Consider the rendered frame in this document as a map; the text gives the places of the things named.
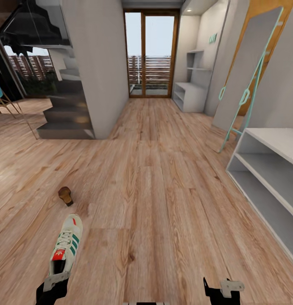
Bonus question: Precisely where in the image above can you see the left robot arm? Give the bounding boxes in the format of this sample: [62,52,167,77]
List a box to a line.
[36,272,70,305]

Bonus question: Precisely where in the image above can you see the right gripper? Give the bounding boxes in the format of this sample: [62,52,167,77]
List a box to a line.
[204,278,240,305]

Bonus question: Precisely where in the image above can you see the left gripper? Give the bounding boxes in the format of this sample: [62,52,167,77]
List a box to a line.
[36,280,67,305]

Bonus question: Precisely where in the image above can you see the gym shoe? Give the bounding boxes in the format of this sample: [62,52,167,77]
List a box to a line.
[50,214,83,276]

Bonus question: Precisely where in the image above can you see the sandal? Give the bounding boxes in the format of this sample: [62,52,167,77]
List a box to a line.
[59,186,74,207]

